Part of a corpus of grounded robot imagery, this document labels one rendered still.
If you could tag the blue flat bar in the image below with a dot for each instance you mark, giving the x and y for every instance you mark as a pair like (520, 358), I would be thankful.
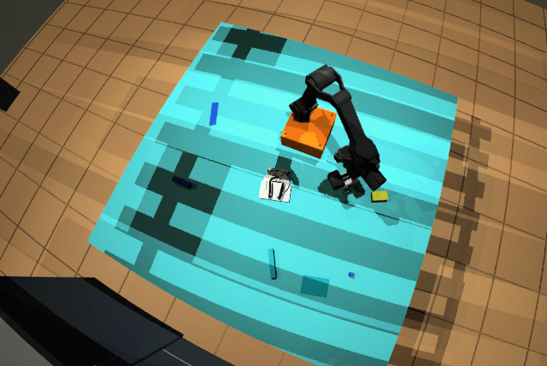
(213, 114)

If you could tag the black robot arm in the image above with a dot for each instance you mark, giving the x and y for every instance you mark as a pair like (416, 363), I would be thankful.
(361, 151)

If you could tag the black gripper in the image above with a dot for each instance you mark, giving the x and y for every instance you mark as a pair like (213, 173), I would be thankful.
(337, 180)

